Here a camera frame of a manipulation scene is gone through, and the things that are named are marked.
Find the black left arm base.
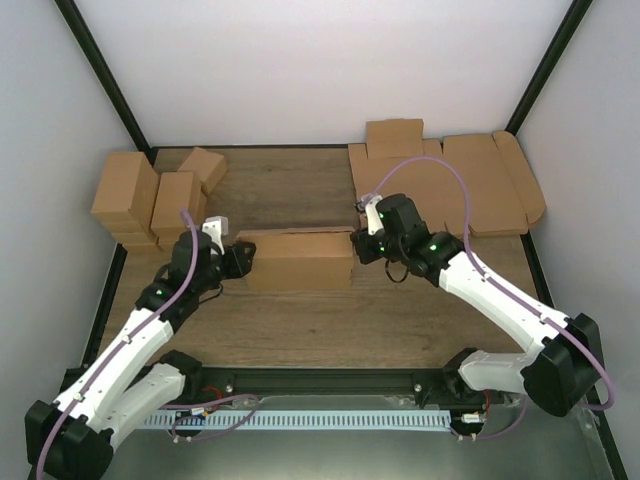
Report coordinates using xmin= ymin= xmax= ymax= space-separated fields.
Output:
xmin=168 ymin=367 xmax=236 ymax=405

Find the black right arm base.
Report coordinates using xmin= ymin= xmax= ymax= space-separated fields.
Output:
xmin=411 ymin=368 xmax=503 ymax=409

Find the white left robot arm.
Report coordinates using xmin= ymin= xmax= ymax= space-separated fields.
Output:
xmin=25 ymin=226 xmax=256 ymax=479

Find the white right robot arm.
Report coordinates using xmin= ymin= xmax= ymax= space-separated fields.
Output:
xmin=351 ymin=194 xmax=604 ymax=417

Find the tilted small cardboard box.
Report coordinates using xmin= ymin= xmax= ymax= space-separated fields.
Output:
xmin=177 ymin=147 xmax=228 ymax=197

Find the tall folded cardboard box stack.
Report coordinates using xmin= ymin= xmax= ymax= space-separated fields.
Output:
xmin=91 ymin=152 xmax=160 ymax=254

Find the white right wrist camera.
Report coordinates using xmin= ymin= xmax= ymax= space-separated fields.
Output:
xmin=356 ymin=193 xmax=383 ymax=236

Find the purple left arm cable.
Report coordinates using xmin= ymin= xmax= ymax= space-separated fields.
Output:
xmin=34 ymin=206 xmax=261 ymax=480

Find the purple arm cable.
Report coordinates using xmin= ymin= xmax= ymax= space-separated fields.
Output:
xmin=34 ymin=206 xmax=261 ymax=480
xmin=372 ymin=155 xmax=617 ymax=444

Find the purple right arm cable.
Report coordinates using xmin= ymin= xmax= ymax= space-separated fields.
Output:
xmin=372 ymin=155 xmax=617 ymax=444

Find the light blue slotted cable duct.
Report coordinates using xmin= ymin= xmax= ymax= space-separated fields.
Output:
xmin=141 ymin=410 xmax=451 ymax=433

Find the black left frame post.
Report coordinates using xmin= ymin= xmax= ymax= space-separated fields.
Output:
xmin=54 ymin=0 xmax=151 ymax=153

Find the black frame post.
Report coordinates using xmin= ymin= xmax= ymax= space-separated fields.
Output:
xmin=54 ymin=0 xmax=151 ymax=153
xmin=504 ymin=0 xmax=593 ymax=136

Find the black right frame post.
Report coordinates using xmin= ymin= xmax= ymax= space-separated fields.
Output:
xmin=504 ymin=0 xmax=593 ymax=136

